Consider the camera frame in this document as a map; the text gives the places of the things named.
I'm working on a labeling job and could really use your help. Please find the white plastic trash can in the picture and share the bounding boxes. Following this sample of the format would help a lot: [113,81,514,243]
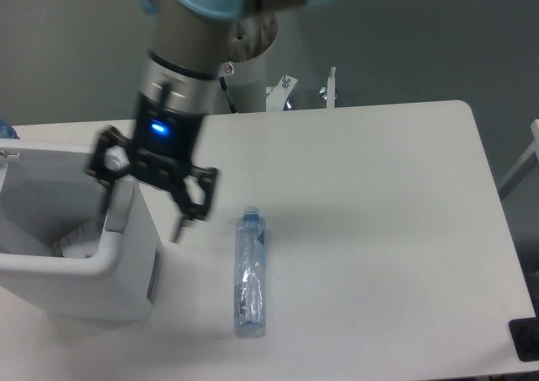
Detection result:
[1,139,162,321]

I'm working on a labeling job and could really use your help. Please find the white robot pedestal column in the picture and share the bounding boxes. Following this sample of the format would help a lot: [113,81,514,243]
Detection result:
[210,13,278,115]

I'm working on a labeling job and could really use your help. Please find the black clamp at table edge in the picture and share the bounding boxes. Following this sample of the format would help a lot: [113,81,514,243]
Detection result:
[509,317,538,362]

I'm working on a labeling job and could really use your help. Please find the white bracket right of pedestal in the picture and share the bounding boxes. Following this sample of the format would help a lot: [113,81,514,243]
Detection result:
[265,75,298,112]

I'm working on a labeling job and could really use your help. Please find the black cable on pedestal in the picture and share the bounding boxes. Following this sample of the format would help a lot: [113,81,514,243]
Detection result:
[218,75,237,115]

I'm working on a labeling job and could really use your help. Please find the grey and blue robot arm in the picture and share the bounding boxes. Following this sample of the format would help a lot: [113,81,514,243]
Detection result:
[87,0,332,228]

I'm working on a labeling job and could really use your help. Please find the white frame at right edge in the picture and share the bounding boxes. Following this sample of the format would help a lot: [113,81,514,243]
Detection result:
[498,119,538,200]

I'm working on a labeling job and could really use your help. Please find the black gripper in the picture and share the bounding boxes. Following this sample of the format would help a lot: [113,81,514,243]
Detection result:
[85,95,220,243]

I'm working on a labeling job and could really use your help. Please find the crushed clear plastic bottle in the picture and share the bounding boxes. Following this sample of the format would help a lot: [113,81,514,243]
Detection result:
[233,206,267,338]

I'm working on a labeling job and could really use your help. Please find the white bracket with wing bolt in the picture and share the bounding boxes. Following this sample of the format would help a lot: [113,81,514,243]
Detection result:
[318,66,339,109]

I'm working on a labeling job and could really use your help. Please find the blue object at left edge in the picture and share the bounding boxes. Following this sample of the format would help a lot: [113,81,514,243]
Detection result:
[0,120,19,139]

